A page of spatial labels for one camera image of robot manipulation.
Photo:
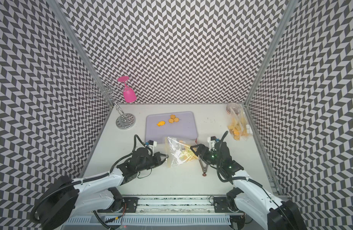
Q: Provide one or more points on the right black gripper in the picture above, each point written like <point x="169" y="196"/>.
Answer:
<point x="201" y="147"/>

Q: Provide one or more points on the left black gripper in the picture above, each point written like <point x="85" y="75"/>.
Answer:
<point x="157" y="156"/>

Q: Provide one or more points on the red metal tongs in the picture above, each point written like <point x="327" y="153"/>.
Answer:
<point x="203" y="169"/>

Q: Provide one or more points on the clear bag with cookies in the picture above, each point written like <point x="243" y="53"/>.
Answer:
<point x="179" y="151"/>

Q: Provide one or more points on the clear resealable bag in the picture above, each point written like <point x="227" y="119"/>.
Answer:
<point x="238" y="126"/>
<point x="247" y="126"/>

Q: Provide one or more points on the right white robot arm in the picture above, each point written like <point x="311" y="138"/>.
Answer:
<point x="248" y="195"/>

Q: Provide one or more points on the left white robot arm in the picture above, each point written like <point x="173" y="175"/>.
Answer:
<point x="67" y="198"/>

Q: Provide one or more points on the lavender plastic tray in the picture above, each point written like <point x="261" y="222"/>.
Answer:
<point x="185" y="128"/>

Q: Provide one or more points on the yellow fish shaped cookie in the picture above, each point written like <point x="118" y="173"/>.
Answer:
<point x="161" y="123"/>

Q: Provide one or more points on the small pink stacked bowls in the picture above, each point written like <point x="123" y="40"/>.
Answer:
<point x="233" y="107"/>

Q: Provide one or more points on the pink plastic wine glass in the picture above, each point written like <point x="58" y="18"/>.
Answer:
<point x="128" y="92"/>

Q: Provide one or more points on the aluminium mounting rail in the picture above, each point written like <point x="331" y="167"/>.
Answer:
<point x="146" y="204"/>

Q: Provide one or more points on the metal wire glass rack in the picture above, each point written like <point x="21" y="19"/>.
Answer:
<point x="125" y="120"/>

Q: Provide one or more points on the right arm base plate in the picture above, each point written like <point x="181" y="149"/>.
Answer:
<point x="222" y="204"/>

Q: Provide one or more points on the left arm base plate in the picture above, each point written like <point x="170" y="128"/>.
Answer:
<point x="120" y="205"/>

